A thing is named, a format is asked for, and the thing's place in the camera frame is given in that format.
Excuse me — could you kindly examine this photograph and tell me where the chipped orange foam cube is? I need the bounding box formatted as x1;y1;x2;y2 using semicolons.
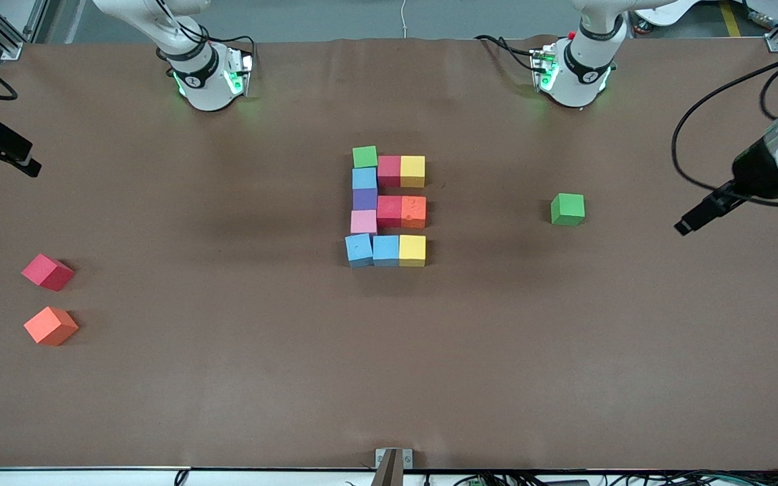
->
400;196;427;230

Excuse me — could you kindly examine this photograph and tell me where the yellow foam cube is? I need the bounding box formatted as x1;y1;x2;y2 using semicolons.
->
400;155;426;188
398;234;427;267

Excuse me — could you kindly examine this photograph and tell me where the red foam cube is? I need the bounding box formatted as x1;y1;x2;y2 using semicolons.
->
377;155;403;188
22;254;75;292
376;196;403;230

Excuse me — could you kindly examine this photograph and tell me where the brown table mat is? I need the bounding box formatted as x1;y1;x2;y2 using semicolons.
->
0;37;778;471

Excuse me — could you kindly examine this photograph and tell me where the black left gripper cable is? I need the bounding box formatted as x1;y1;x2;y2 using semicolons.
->
671;57;778;201

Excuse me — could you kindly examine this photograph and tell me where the black cable bundle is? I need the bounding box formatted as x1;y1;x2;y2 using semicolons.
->
423;469;778;486

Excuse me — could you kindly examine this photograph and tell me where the black base cable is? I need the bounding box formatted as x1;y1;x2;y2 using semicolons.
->
475;34;540;72

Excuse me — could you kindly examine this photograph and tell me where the white table frame edge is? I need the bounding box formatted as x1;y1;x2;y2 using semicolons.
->
0;466;778;486

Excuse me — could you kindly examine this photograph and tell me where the grey metal bracket plate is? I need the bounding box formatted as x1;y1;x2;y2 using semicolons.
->
374;448;414;470

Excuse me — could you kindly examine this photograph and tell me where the dark camera mount pole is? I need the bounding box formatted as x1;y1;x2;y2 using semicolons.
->
370;449;405;486

